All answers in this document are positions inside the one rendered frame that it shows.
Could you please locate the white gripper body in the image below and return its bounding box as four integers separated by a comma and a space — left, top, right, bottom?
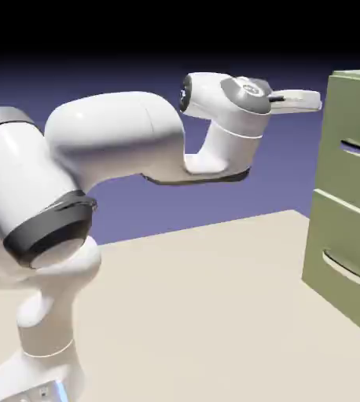
270, 90, 323, 115

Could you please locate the green cabinet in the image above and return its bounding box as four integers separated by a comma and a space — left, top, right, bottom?
301, 68, 360, 345

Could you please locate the green drawer front with dark handle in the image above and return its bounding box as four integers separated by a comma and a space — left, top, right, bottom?
314, 74, 360, 217

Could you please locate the green drawer front with pale handle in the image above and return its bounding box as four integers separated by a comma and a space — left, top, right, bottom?
302, 190, 360, 343

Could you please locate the pale curved drawer handle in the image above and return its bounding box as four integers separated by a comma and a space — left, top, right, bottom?
321, 250, 360, 286

